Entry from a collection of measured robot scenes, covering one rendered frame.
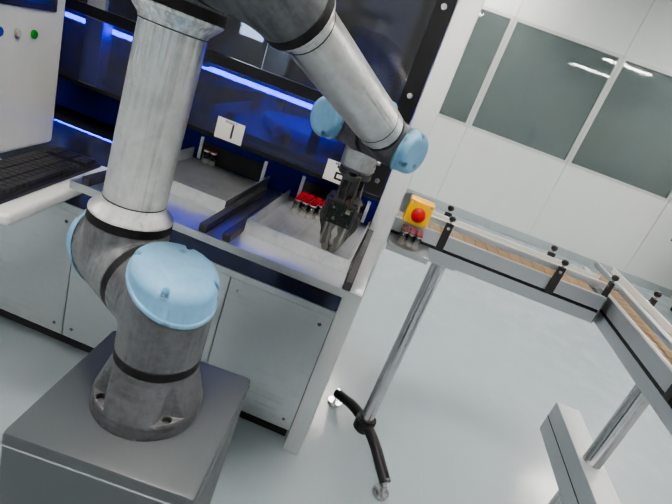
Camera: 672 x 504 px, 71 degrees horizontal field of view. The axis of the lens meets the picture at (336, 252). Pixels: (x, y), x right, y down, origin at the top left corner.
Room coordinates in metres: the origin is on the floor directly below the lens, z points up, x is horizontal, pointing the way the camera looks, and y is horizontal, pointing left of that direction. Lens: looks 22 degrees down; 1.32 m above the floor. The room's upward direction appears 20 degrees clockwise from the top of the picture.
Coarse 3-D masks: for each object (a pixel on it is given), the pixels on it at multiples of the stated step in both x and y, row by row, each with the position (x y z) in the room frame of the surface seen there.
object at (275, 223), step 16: (288, 192) 1.34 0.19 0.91; (272, 208) 1.21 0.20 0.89; (288, 208) 1.29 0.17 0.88; (256, 224) 1.02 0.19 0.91; (272, 224) 1.13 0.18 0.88; (288, 224) 1.17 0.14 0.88; (304, 224) 1.21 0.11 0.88; (368, 224) 1.31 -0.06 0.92; (272, 240) 1.01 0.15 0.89; (288, 240) 1.01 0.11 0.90; (304, 240) 1.10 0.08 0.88; (352, 240) 1.22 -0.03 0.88; (304, 256) 1.01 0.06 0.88; (320, 256) 1.00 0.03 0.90; (336, 256) 1.00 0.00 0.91; (352, 256) 1.03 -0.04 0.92
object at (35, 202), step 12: (36, 192) 0.99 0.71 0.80; (48, 192) 1.01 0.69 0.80; (60, 192) 1.03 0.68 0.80; (72, 192) 1.07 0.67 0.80; (0, 204) 0.88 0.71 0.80; (12, 204) 0.90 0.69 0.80; (24, 204) 0.92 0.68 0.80; (36, 204) 0.94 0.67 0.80; (48, 204) 0.98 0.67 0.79; (0, 216) 0.85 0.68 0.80; (12, 216) 0.86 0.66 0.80; (24, 216) 0.90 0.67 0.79
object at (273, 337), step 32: (0, 224) 1.39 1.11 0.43; (32, 224) 1.38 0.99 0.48; (64, 224) 1.38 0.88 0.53; (0, 256) 1.39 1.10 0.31; (32, 256) 1.38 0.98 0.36; (64, 256) 1.38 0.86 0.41; (0, 288) 1.39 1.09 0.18; (32, 288) 1.38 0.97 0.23; (64, 288) 1.38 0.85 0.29; (224, 288) 1.34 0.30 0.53; (256, 288) 1.33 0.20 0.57; (32, 320) 1.38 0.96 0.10; (64, 320) 1.37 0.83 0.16; (96, 320) 1.37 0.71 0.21; (224, 320) 1.34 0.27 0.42; (256, 320) 1.33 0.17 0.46; (288, 320) 1.33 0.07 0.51; (320, 320) 1.32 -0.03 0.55; (224, 352) 1.34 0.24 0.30; (256, 352) 1.33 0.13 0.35; (288, 352) 1.32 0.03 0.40; (256, 384) 1.33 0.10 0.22; (288, 384) 1.32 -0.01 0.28; (256, 416) 1.33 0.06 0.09; (288, 416) 1.32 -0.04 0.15
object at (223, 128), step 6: (222, 120) 1.35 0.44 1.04; (228, 120) 1.35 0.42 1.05; (216, 126) 1.35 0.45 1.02; (222, 126) 1.35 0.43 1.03; (228, 126) 1.35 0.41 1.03; (240, 126) 1.34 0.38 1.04; (216, 132) 1.35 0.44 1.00; (222, 132) 1.35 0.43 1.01; (228, 132) 1.35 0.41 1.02; (234, 132) 1.35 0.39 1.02; (240, 132) 1.34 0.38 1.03; (222, 138) 1.35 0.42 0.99; (228, 138) 1.35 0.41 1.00; (234, 138) 1.35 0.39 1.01; (240, 138) 1.34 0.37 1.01; (240, 144) 1.34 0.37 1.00
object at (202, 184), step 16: (192, 160) 1.40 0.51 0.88; (176, 176) 1.21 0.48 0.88; (192, 176) 1.26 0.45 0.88; (208, 176) 1.31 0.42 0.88; (224, 176) 1.36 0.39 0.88; (240, 176) 1.42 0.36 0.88; (176, 192) 1.09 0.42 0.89; (192, 192) 1.09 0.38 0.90; (208, 192) 1.18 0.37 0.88; (224, 192) 1.23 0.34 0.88; (240, 192) 1.18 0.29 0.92; (208, 208) 1.08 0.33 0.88
